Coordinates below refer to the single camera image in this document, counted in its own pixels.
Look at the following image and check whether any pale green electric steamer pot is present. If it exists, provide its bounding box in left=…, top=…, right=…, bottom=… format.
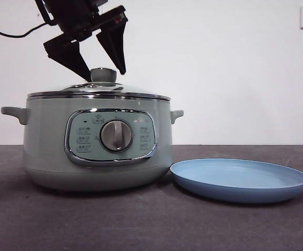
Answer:
left=1, top=95, right=184, bottom=193

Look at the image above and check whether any black cable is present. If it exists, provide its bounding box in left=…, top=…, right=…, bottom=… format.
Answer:
left=0, top=0, right=55, bottom=38

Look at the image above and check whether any blue round plate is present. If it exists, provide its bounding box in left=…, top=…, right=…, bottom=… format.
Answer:
left=169, top=158, right=303, bottom=204

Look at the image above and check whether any glass lid with green knob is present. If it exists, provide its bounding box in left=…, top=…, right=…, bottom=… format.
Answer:
left=27, top=67, right=172, bottom=101

